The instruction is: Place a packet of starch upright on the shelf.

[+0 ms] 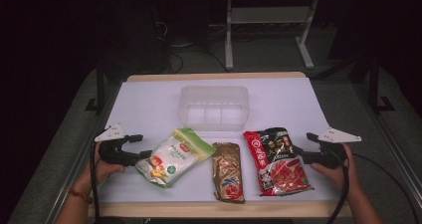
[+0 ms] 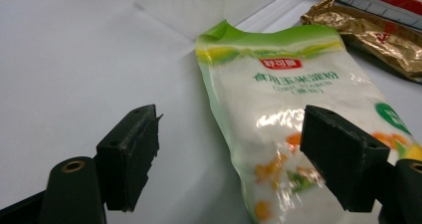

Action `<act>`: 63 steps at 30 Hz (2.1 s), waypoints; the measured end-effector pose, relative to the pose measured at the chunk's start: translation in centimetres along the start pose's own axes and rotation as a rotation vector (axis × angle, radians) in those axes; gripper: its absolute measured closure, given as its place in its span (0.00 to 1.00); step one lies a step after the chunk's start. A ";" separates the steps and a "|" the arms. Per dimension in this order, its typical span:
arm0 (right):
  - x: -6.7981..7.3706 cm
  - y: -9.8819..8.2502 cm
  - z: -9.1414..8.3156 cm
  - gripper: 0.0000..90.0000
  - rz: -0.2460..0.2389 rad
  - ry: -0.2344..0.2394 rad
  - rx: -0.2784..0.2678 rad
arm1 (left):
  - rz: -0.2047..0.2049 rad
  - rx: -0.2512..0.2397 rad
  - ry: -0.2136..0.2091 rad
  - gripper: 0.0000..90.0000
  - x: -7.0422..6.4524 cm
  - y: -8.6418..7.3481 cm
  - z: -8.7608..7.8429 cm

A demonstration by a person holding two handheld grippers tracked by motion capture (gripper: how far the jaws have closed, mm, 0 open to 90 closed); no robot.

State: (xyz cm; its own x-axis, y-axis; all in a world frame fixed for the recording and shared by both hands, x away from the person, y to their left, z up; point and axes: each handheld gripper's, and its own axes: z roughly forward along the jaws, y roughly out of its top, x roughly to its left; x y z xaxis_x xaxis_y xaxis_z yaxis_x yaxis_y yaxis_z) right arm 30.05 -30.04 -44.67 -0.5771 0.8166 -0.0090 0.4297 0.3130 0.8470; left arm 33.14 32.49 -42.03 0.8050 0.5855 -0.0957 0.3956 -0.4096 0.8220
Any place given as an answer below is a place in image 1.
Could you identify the white table cover sheet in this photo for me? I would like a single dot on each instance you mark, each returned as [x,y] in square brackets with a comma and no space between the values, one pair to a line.
[146,111]

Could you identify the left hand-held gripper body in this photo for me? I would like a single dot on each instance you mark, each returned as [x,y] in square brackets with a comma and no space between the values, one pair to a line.
[112,152]

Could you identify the clear plastic bin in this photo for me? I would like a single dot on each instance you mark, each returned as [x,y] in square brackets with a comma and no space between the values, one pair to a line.
[214,108]

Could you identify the person's left hand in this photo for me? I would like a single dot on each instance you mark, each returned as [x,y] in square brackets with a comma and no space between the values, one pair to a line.
[103,172]

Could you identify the white and green food packet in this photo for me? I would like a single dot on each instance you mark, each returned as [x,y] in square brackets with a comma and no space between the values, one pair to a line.
[179,156]

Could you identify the black metal stand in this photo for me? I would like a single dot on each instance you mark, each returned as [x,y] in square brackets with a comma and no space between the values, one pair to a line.
[100,91]
[375,91]

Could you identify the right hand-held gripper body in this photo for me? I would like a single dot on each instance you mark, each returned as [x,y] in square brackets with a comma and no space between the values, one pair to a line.
[331,154]

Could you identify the white metal stand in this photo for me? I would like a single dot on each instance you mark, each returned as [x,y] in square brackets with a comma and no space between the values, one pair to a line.
[229,44]

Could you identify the person's right hand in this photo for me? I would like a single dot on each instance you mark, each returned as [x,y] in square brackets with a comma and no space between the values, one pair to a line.
[346,177]

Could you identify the brown and gold food packet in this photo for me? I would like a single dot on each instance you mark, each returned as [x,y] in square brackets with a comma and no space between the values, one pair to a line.
[228,174]

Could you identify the red and black food packet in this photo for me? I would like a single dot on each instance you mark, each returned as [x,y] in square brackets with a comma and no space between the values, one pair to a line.
[282,164]

